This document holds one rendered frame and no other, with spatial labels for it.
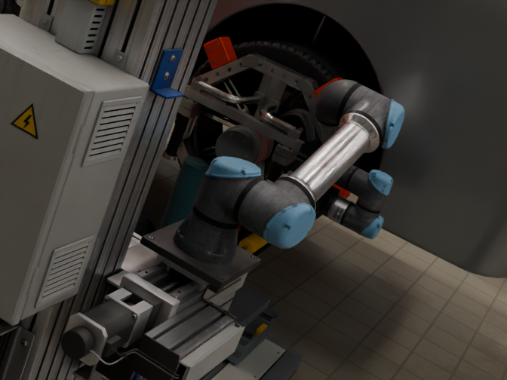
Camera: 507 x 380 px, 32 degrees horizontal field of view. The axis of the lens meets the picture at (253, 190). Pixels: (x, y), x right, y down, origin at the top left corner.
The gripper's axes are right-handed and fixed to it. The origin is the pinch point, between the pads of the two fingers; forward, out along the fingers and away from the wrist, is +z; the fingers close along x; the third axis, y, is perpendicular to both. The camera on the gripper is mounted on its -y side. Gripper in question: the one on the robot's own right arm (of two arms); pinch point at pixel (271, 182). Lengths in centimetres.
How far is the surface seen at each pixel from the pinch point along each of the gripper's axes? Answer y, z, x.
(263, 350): -75, -11, -44
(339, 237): -82, 7, -216
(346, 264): -82, -7, -184
